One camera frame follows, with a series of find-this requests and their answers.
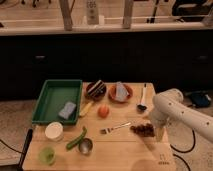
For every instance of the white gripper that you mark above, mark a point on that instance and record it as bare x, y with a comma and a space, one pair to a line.
159, 133

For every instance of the dark red grape bunch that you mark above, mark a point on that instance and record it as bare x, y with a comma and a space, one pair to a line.
143, 130

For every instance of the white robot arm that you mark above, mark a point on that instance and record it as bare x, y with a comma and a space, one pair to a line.
169, 104

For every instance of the dark blue bag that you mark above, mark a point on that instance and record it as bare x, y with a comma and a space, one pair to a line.
200, 99

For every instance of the grey blue folded cloth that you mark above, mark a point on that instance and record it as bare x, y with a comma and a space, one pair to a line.
121, 92

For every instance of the orange fruit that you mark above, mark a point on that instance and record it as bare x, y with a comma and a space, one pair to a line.
103, 111

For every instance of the small steel cup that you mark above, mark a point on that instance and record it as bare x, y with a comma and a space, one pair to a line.
85, 146

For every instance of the green chili pepper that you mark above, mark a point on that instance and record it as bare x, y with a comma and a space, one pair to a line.
77, 140

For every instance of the striped brown white cloth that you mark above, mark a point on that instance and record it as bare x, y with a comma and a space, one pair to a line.
95, 87

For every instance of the dark brown bowl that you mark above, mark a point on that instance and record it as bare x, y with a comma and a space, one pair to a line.
99, 94

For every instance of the yellow banana piece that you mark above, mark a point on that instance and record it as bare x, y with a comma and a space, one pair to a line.
85, 109

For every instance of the white round container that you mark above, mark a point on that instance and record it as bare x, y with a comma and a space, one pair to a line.
54, 131

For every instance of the green plastic tray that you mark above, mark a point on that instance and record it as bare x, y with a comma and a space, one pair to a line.
54, 95

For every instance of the light green plastic cup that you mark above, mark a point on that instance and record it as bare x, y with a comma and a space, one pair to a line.
47, 156

